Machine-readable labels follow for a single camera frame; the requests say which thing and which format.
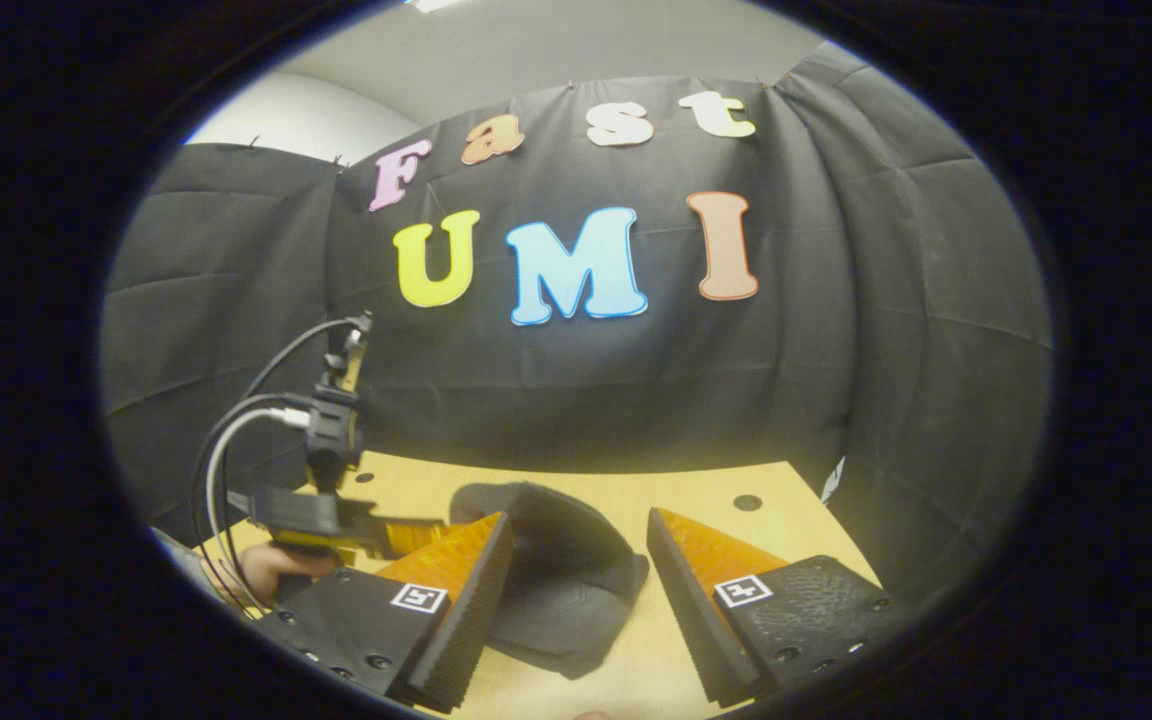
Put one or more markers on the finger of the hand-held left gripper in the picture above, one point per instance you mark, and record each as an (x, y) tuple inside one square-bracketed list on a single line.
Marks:
[(418, 536)]

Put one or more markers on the dark grey jeans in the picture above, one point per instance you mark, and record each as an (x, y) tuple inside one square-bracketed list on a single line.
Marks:
[(556, 570)]

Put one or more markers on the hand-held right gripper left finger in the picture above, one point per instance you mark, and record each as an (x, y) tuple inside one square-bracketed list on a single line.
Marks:
[(461, 620)]

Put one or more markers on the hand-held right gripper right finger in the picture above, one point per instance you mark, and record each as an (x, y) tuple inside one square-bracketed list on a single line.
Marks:
[(696, 610)]

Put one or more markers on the white paper tag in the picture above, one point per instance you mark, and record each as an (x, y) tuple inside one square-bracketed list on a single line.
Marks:
[(833, 480)]

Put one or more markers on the ceiling light panel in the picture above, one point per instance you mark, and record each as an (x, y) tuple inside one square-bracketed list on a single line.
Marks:
[(431, 4)]

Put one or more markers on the black backdrop cloth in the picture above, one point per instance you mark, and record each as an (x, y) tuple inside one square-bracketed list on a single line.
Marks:
[(556, 380)]

